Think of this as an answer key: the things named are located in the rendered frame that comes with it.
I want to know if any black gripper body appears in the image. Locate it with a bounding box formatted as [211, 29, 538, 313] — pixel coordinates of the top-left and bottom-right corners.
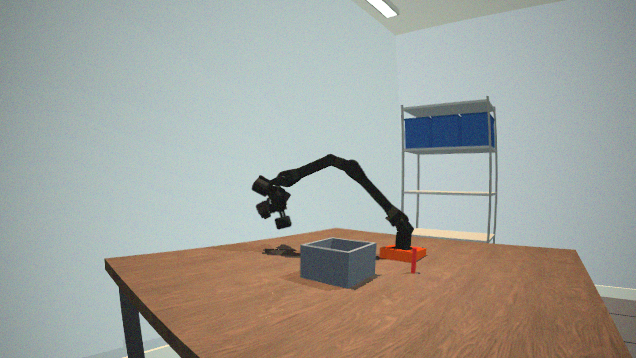
[271, 199, 291, 229]

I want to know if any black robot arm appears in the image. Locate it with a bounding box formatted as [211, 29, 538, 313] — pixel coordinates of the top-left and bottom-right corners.
[252, 154, 414, 250]

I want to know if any dark red peg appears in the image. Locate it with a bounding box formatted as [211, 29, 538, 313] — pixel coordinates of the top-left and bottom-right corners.
[411, 247, 417, 274]

